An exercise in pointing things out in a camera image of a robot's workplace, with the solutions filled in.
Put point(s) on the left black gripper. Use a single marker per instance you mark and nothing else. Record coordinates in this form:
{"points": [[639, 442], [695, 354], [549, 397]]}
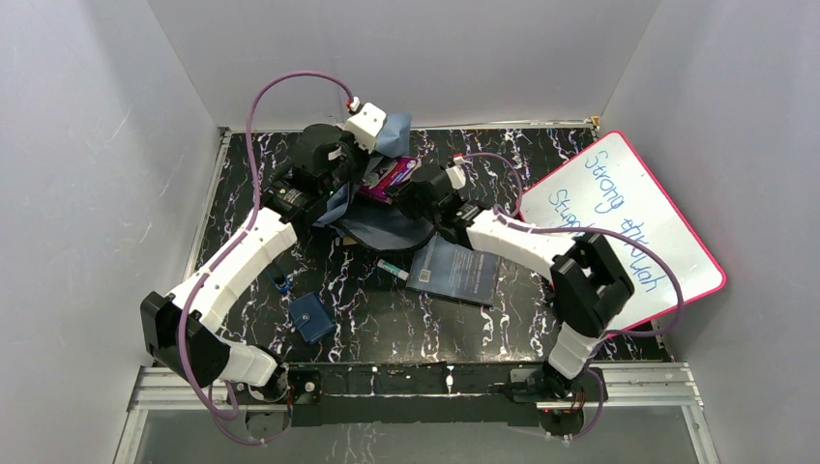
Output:
{"points": [[349, 159]]}

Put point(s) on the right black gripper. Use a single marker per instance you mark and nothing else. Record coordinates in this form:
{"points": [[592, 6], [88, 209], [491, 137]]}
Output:
{"points": [[402, 195]]}

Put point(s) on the blue student backpack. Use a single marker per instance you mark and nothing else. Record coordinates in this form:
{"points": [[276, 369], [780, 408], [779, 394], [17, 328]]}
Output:
{"points": [[378, 226]]}

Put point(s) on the green white glue stick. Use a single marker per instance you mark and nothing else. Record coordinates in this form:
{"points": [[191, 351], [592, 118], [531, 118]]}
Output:
{"points": [[392, 269]]}

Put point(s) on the dark blue notebook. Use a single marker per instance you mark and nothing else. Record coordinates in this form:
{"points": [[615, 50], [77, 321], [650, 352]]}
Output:
{"points": [[454, 272]]}

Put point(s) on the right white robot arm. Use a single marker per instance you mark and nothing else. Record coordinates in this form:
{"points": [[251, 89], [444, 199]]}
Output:
{"points": [[589, 284]]}

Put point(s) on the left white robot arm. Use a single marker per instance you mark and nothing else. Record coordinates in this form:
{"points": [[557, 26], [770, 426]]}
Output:
{"points": [[180, 327]]}

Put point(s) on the navy snap wallet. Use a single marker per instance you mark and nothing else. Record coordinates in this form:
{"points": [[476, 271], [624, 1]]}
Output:
{"points": [[311, 318]]}

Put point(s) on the pink framed whiteboard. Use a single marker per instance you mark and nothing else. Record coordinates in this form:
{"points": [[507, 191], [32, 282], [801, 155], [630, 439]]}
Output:
{"points": [[609, 186]]}

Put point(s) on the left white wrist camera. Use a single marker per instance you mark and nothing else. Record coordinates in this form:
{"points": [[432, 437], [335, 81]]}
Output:
{"points": [[365, 122]]}

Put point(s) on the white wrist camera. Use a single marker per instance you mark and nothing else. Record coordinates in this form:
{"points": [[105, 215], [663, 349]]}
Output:
{"points": [[365, 122], [457, 176]]}

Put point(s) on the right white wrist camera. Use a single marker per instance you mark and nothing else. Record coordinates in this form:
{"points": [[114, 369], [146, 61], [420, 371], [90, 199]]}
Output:
{"points": [[457, 176]]}

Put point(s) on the black front rail frame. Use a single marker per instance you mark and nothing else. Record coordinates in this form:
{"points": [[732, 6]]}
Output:
{"points": [[431, 392]]}

